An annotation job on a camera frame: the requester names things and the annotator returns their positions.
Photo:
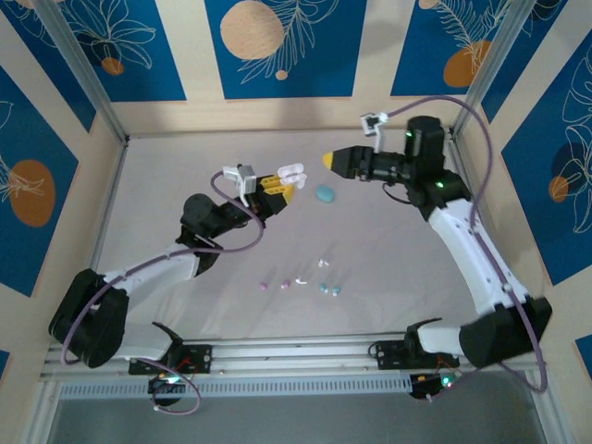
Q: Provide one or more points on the white earbud charging case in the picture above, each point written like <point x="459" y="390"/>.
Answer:
<point x="291" y="168"/>

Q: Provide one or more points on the blue earbud charging case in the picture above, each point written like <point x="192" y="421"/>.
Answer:
<point x="325" y="193"/>

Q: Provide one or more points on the white earbud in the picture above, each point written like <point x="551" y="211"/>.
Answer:
<point x="301" y="280"/>
<point x="323" y="263"/>

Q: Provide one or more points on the blue earbud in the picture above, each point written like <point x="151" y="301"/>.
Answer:
<point x="336" y="290"/>
<point x="324" y="287"/>

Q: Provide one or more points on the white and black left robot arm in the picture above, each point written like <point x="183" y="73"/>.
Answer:
<point x="152" y="270"/>

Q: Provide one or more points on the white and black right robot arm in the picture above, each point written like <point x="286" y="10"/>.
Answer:
<point x="462" y="250"/>

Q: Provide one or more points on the black controller board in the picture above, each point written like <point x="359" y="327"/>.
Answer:
<point x="432" y="383"/>
<point x="165" y="386"/>

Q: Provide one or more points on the aluminium side rail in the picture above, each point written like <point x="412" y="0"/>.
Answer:
<point x="108" y="208"/>
<point x="455" y="148"/>

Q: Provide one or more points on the aluminium corner post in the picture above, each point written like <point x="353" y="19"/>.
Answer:
<point x="490" y="60"/>
<point x="78" y="60"/>

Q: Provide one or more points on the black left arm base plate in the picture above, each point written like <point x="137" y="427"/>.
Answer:
<point x="194" y="356"/>

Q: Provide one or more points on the aluminium rail beam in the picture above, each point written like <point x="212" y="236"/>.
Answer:
<point x="287" y="347"/>

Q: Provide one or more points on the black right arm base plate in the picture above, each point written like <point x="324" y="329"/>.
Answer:
<point x="388" y="353"/>

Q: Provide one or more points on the aluminium frame leg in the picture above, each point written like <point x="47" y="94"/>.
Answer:
<point x="39" y="411"/>
<point x="543" y="416"/>

